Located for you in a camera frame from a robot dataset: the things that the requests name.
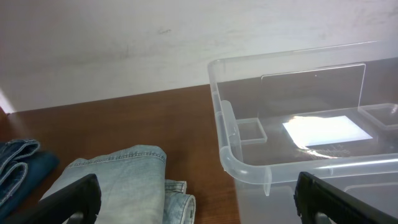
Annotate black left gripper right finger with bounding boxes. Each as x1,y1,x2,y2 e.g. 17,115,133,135
294,172,397,224

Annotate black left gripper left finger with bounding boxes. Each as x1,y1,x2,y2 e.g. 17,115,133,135
4,174,101,224

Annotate light blue folded jeans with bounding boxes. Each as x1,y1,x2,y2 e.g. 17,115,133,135
44,145,196,224

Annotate white label in bin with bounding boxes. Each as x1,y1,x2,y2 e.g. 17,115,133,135
282,116,373,149

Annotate dark blue folded jeans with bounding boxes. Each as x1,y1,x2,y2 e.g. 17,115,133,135
1,139,59,220

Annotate clear plastic storage bin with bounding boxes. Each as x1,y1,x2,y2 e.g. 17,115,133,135
208,41,397,223

